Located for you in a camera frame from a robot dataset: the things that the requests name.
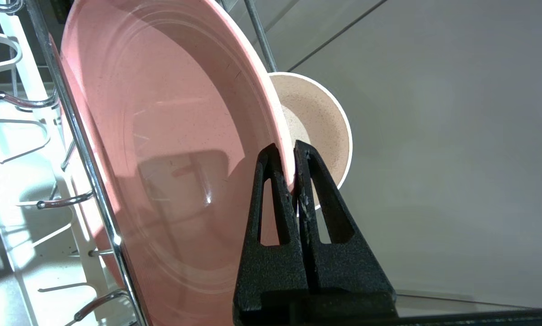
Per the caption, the white drip tray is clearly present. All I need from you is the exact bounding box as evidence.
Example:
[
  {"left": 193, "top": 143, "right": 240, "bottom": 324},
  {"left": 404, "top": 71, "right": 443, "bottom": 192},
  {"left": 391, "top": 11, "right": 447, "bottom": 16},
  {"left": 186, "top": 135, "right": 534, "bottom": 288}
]
[{"left": 0, "top": 9, "right": 138, "bottom": 326}]

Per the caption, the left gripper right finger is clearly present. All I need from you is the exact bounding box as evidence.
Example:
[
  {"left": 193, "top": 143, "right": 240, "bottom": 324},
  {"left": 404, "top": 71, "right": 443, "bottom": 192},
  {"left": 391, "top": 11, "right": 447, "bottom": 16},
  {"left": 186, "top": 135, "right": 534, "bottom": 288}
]
[{"left": 294, "top": 139, "right": 397, "bottom": 316}]

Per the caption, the chrome wire dish rack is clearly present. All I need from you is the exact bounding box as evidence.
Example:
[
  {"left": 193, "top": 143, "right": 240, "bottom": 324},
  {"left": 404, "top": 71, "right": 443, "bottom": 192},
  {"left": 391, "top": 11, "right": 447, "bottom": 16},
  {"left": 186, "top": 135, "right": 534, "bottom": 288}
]
[{"left": 0, "top": 0, "right": 279, "bottom": 326}]

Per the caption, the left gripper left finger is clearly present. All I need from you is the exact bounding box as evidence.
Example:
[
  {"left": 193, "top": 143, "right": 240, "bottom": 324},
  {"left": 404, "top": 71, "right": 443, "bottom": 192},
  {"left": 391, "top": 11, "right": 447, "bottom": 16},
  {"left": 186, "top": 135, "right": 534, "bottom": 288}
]
[{"left": 233, "top": 143, "right": 310, "bottom": 325}]

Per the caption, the beige speckled bowl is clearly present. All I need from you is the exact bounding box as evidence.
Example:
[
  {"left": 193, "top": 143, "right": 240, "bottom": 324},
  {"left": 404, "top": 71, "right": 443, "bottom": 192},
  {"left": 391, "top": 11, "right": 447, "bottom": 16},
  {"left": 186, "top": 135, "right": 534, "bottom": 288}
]
[{"left": 268, "top": 72, "right": 353, "bottom": 211}]

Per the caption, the pink plate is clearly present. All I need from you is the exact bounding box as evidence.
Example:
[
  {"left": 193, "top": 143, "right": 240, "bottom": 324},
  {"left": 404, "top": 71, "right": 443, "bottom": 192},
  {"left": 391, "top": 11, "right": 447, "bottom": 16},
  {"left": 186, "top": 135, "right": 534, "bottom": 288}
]
[{"left": 50, "top": 0, "right": 297, "bottom": 326}]

